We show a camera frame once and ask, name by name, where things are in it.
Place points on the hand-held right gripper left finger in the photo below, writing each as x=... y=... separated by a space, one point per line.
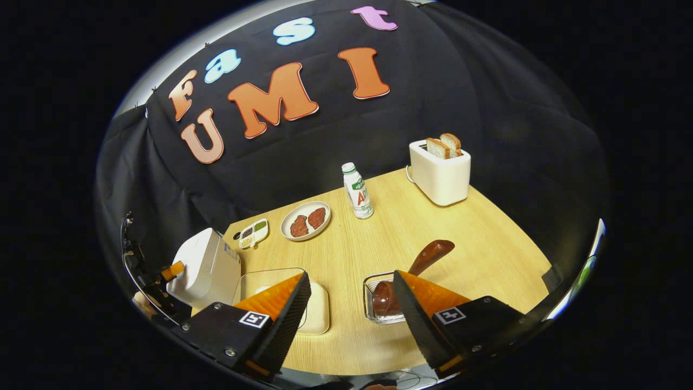
x=281 y=330

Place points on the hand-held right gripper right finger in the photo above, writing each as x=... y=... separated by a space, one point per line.
x=419 y=325

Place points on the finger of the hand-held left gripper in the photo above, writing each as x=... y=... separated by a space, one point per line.
x=174 y=270

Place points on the white rice cooker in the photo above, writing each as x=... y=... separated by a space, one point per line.
x=206 y=271

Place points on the cream rice container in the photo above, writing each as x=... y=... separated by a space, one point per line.
x=319 y=309

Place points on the brown wooden spoon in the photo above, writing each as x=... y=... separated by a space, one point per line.
x=433 y=254

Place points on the white divided grain dish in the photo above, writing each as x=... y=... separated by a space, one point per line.
x=254 y=233

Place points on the red meat piece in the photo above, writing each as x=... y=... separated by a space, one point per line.
x=299 y=226
x=316 y=217

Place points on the white round plate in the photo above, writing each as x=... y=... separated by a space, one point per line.
x=287 y=216

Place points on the white bottle with green label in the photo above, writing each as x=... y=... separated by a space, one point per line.
x=357 y=195

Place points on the white toaster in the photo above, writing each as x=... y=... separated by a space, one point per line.
x=438 y=179

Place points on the white green object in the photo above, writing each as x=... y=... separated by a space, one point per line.
x=587 y=268

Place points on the toast bread slice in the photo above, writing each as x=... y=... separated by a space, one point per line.
x=437 y=148
x=452 y=143

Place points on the black backdrop cloth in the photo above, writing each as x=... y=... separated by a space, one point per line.
x=487 y=108

